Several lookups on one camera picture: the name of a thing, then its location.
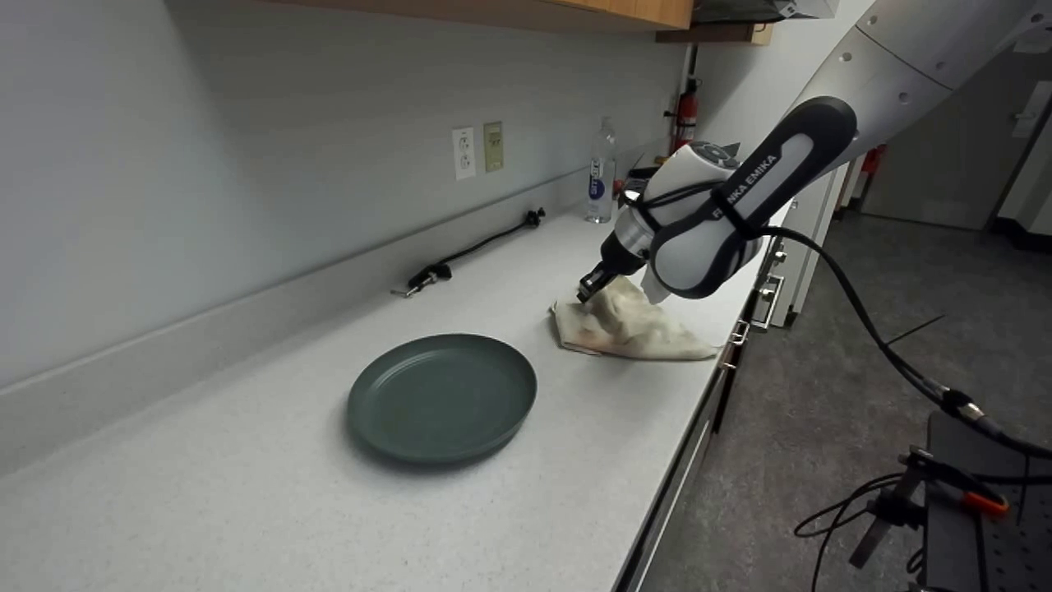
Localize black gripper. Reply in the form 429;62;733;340
574;222;650;306

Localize cream cloth towel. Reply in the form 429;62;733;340
547;273;719;366

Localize clear bottle with blue label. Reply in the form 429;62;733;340
583;128;619;227

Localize white electrical outlet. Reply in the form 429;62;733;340
452;124;484;183

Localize dark green plate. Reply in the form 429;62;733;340
346;333;543;469

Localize red fire extinguisher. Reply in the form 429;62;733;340
667;73;705;158

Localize wooden upper cabinet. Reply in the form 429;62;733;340
274;0;699;37

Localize black side table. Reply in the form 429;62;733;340
919;409;1052;592

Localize black cable with clamp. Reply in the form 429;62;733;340
400;204;549;299

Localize wall power outlets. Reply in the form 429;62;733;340
481;116;510;178

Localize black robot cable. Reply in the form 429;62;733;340
759;222;1052;460

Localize orange handled tool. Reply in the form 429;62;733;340
905;445;1017;527

